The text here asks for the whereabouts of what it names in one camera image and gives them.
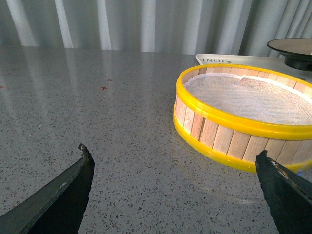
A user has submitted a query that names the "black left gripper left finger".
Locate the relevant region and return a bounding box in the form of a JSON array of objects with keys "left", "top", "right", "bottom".
[{"left": 0, "top": 144, "right": 94, "bottom": 234}]

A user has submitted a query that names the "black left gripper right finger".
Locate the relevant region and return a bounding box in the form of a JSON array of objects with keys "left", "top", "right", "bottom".
[{"left": 255, "top": 150, "right": 312, "bottom": 234}]

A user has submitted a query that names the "tan plate with black rim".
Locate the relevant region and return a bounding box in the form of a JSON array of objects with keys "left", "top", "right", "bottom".
[{"left": 267, "top": 38, "right": 312, "bottom": 71}]

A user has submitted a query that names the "white rectangular bear tray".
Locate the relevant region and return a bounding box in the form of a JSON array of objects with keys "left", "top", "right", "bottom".
[{"left": 195, "top": 54, "right": 312, "bottom": 83}]

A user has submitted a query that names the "yellow-rimmed wooden steamer basket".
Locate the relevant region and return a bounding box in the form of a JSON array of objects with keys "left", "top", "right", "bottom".
[{"left": 173, "top": 64, "right": 312, "bottom": 172}]

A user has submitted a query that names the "white mesh steamer liner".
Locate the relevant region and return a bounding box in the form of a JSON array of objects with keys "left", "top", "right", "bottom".
[{"left": 184, "top": 73, "right": 312, "bottom": 125}]

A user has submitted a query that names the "grey pleated curtain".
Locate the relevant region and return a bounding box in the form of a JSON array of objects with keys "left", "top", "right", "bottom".
[{"left": 0, "top": 0, "right": 312, "bottom": 57}]

